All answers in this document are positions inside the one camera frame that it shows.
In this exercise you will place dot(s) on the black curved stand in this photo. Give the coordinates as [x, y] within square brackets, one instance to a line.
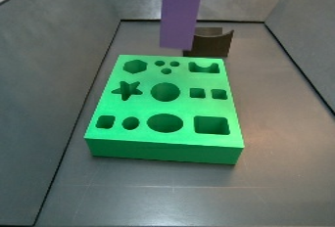
[212, 43]

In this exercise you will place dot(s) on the purple arch block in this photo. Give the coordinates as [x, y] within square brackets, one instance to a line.
[177, 29]

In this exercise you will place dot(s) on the green shape sorting board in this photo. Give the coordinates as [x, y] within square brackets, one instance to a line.
[167, 109]

